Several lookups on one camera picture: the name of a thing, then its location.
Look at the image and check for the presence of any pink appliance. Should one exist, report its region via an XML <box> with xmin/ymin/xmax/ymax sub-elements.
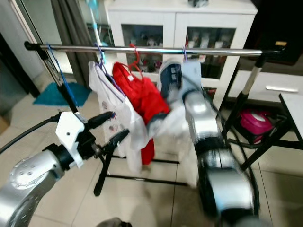
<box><xmin>238</xmin><ymin>109</ymin><xmax>276</xmax><ymax>138</ymax></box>

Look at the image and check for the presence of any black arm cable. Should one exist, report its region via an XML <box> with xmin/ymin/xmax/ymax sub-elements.
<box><xmin>0</xmin><ymin>115</ymin><xmax>60</xmax><ymax>154</ymax></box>

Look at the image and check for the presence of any red shirt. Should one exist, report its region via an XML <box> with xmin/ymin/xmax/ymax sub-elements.
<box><xmin>112</xmin><ymin>61</ymin><xmax>171</xmax><ymax>166</ymax></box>

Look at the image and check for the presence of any grey robot foot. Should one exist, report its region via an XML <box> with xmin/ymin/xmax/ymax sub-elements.
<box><xmin>97</xmin><ymin>217</ymin><xmax>133</xmax><ymax>227</ymax></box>

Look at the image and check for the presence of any white drawer unit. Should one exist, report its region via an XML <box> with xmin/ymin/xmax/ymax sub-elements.
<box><xmin>227</xmin><ymin>70</ymin><xmax>303</xmax><ymax>105</ymax></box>

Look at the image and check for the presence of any red plastic hanger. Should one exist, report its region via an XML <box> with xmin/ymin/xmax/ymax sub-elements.
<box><xmin>125</xmin><ymin>43</ymin><xmax>145</xmax><ymax>74</ymax></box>

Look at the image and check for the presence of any white printed shirt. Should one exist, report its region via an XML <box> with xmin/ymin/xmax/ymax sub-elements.
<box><xmin>88</xmin><ymin>61</ymin><xmax>145</xmax><ymax>173</ymax></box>

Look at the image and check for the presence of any chrome and black clothes rack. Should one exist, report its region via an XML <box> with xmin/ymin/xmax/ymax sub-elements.
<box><xmin>24</xmin><ymin>41</ymin><xmax>289</xmax><ymax>197</ymax></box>

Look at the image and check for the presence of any white striped garment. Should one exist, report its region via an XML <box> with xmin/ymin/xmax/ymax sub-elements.
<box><xmin>144</xmin><ymin>59</ymin><xmax>200</xmax><ymax>187</ymax></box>

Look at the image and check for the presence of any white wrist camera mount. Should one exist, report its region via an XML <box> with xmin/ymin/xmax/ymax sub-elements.
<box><xmin>181</xmin><ymin>59</ymin><xmax>202</xmax><ymax>93</ymax></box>
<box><xmin>55</xmin><ymin>111</ymin><xmax>90</xmax><ymax>169</ymax></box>

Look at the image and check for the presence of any light blue pole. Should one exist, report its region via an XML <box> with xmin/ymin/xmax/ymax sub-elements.
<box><xmin>86</xmin><ymin>0</ymin><xmax>105</xmax><ymax>48</ymax></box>

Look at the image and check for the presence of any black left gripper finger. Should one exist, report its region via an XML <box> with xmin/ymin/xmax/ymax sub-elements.
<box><xmin>102</xmin><ymin>129</ymin><xmax>131</xmax><ymax>154</ymax></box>
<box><xmin>86</xmin><ymin>112</ymin><xmax>115</xmax><ymax>129</ymax></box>

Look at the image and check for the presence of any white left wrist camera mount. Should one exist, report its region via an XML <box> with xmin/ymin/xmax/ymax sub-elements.
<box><xmin>55</xmin><ymin>111</ymin><xmax>90</xmax><ymax>169</ymax></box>

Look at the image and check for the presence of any small grey ornament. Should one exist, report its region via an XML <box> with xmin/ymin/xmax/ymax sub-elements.
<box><xmin>188</xmin><ymin>0</ymin><xmax>209</xmax><ymax>8</ymax></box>

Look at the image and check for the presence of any teal floor mat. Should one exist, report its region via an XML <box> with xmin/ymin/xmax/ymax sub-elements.
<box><xmin>33</xmin><ymin>82</ymin><xmax>91</xmax><ymax>107</ymax></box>

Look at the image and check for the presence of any dark grey curtain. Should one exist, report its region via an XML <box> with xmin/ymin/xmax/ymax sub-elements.
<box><xmin>50</xmin><ymin>0</ymin><xmax>100</xmax><ymax>88</ymax></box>

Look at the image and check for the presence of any white glass-door cabinet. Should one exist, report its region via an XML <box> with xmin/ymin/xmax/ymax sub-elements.
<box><xmin>105</xmin><ymin>0</ymin><xmax>258</xmax><ymax>109</ymax></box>

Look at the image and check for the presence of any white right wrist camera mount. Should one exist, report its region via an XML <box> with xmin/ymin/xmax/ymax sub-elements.
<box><xmin>181</xmin><ymin>59</ymin><xmax>202</xmax><ymax>93</ymax></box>

